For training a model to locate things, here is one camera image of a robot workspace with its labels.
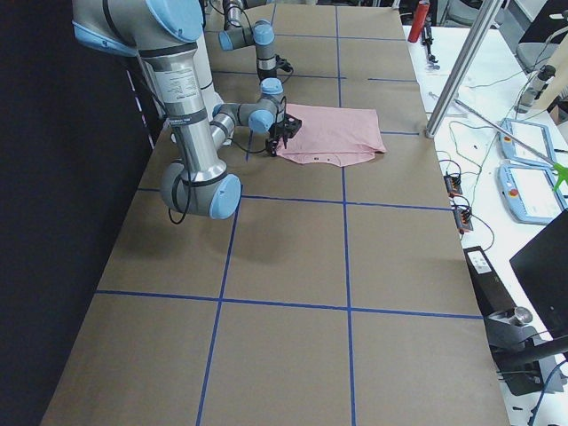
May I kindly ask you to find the green handled grabber tool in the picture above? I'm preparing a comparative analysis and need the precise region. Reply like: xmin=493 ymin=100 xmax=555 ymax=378
xmin=454 ymin=99 xmax=567 ymax=190

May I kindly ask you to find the red cylinder bottle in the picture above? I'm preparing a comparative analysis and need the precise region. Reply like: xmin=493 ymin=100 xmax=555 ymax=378
xmin=407 ymin=0 xmax=430 ymax=43

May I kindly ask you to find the pink Snoopy t-shirt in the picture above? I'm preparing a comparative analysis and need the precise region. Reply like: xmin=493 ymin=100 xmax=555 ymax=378
xmin=276 ymin=104 xmax=387 ymax=167

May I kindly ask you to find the black box with label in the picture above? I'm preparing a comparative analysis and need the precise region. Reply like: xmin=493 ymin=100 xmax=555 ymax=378
xmin=463 ymin=246 xmax=516 ymax=317

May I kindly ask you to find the aluminium frame post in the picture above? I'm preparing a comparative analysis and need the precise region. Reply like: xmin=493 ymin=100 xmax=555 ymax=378
xmin=425 ymin=0 xmax=502 ymax=138

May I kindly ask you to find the orange circuit board far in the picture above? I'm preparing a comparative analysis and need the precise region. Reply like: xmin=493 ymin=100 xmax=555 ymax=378
xmin=443 ymin=173 xmax=462 ymax=198

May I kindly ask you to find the clear water bottle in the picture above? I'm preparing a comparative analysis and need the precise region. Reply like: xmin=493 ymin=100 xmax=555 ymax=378
xmin=517 ymin=65 xmax=556 ymax=114

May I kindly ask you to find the orange circuit board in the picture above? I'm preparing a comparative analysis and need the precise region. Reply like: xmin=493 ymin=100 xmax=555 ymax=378
xmin=443 ymin=173 xmax=462 ymax=198
xmin=453 ymin=204 xmax=473 ymax=235

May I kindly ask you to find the upper teach pendant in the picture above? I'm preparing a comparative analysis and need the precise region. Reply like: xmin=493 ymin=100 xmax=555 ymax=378
xmin=499 ymin=118 xmax=556 ymax=167

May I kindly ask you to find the black monitor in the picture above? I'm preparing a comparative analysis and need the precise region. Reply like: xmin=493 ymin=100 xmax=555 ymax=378
xmin=484 ymin=211 xmax=567 ymax=396

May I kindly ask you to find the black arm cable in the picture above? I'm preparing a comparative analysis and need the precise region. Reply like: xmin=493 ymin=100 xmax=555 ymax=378
xmin=230 ymin=4 xmax=294 ymax=85
xmin=167 ymin=95 xmax=289 ymax=225

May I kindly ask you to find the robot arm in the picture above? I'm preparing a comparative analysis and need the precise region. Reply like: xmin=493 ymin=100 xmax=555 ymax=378
xmin=218 ymin=1 xmax=294 ymax=82
xmin=73 ymin=1 xmax=302 ymax=219

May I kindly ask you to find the lower teach pendant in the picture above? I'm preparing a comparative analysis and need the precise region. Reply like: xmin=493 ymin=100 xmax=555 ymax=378
xmin=497 ymin=164 xmax=567 ymax=225

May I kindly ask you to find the teach pendant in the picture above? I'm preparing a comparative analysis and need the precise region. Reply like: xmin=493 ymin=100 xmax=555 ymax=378
xmin=499 ymin=118 xmax=556 ymax=167
xmin=497 ymin=164 xmax=567 ymax=225

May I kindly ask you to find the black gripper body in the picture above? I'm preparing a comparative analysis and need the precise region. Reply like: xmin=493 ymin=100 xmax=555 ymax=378
xmin=267 ymin=113 xmax=302 ymax=144
xmin=272 ymin=54 xmax=293 ymax=74

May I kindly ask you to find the orange circuit board near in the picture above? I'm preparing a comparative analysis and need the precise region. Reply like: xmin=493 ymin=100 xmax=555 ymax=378
xmin=453 ymin=204 xmax=473 ymax=235

